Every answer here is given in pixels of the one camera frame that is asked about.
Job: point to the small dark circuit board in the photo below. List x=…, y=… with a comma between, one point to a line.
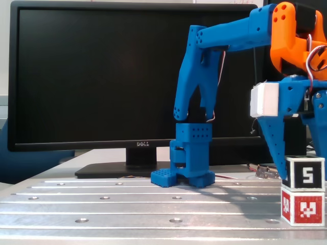
x=267, y=173

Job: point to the aluminium slotted base plate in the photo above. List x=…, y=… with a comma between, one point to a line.
x=127, y=209

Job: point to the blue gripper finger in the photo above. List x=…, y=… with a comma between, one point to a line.
x=274, y=137
x=321, y=122

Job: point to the red cube with white pattern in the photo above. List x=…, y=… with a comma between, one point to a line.
x=309, y=209

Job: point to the black Dell monitor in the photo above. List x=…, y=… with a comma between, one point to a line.
x=102, y=76

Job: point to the black cube with number five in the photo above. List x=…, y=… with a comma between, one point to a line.
x=307, y=174

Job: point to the blue gripper body black servo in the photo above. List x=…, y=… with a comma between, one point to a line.
x=291, y=98

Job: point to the black monitor without logo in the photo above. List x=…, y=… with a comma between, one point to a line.
x=268, y=66

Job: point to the white camera mount with board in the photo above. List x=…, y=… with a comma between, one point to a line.
x=264, y=100

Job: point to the blue fabric seat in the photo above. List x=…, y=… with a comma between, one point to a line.
x=25, y=158

